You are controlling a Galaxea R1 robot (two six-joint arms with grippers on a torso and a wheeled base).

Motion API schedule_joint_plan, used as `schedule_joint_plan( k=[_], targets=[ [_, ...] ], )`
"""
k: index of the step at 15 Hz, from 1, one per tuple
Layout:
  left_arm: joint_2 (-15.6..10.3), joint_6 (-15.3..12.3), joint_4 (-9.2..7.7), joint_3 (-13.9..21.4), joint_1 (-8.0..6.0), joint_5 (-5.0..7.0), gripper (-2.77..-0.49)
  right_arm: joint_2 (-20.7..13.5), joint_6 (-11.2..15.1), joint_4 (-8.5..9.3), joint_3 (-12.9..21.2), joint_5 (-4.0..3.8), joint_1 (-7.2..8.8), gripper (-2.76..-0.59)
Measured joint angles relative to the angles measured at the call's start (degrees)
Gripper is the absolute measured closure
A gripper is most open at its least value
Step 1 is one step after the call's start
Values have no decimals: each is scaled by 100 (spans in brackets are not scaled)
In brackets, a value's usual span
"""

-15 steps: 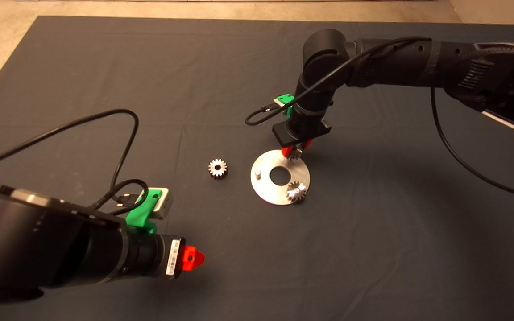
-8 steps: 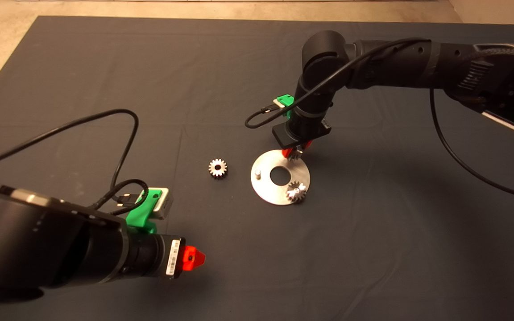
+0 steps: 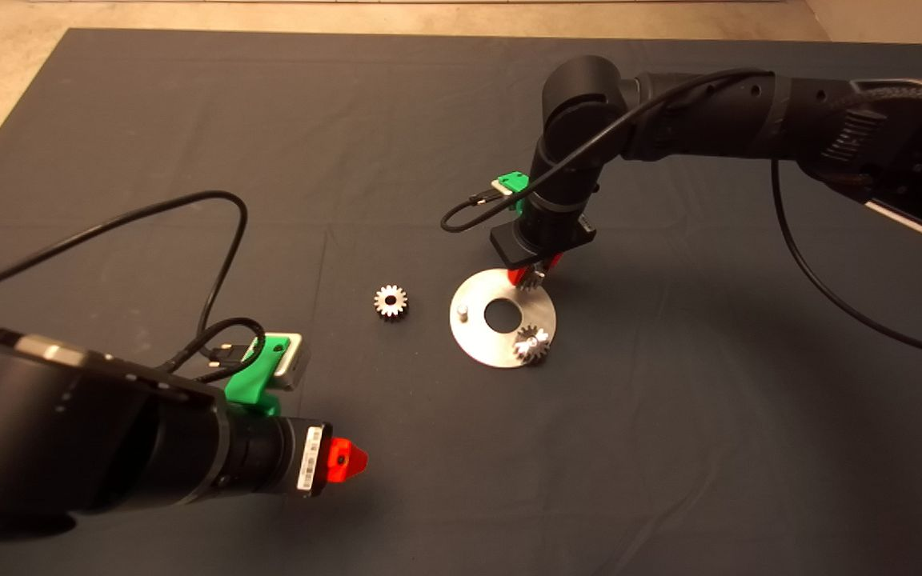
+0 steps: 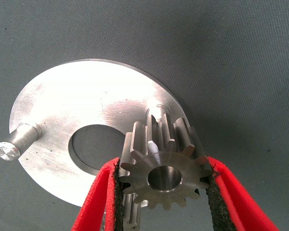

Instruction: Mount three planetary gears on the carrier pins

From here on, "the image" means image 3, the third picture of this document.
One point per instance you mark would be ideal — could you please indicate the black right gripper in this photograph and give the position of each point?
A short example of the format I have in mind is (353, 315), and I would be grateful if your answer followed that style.
(545, 236)

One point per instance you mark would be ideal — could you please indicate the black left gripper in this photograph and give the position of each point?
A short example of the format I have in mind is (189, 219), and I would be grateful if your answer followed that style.
(273, 456)

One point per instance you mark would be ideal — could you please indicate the small steel planetary gear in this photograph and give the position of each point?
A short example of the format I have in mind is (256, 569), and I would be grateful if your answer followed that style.
(531, 344)
(535, 278)
(390, 302)

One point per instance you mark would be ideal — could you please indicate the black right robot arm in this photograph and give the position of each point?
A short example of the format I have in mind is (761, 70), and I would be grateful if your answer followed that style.
(581, 88)

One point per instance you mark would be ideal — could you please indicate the round metal carrier plate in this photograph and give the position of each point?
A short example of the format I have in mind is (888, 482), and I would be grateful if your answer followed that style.
(477, 344)

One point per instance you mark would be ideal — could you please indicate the dark grey table cloth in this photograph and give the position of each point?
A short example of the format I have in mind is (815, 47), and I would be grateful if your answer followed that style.
(269, 120)

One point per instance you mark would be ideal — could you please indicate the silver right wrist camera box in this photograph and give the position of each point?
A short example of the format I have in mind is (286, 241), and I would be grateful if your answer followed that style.
(501, 189)

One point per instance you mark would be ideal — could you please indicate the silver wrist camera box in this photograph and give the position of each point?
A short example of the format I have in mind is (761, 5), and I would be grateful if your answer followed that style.
(294, 364)
(501, 189)

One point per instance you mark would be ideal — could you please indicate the green right camera mount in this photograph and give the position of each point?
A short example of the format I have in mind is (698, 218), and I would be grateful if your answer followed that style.
(515, 182)

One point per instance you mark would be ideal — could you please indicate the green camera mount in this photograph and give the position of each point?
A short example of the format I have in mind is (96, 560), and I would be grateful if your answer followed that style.
(515, 182)
(246, 382)

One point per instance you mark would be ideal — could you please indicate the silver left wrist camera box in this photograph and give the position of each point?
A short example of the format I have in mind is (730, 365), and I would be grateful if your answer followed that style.
(294, 364)

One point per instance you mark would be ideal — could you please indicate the green left camera mount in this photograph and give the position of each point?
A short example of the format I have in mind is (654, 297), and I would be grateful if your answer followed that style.
(246, 382)

